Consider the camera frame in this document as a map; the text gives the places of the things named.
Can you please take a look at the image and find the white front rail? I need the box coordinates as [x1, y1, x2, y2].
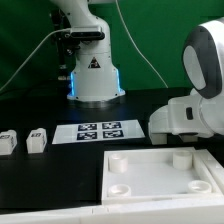
[0, 198, 224, 224]

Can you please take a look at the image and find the white cable right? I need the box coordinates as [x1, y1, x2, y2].
[114, 0, 169, 89]

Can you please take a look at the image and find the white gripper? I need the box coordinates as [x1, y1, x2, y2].
[148, 96, 214, 145]

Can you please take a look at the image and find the white sheet with tags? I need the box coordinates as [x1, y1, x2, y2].
[53, 120, 145, 144]

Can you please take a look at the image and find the white obstacle bar right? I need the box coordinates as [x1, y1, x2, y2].
[195, 149, 224, 194]

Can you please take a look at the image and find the black camera on stand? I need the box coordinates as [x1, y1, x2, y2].
[50, 9, 105, 80]

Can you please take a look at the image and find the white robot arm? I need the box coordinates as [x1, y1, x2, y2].
[50, 0, 224, 144]

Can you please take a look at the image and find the grey camera cable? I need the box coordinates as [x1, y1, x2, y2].
[0, 28, 72, 93]

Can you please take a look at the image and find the white square tabletop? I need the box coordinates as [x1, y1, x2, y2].
[101, 147, 224, 205]

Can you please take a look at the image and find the black cable on table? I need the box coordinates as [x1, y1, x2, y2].
[0, 81, 69, 98]

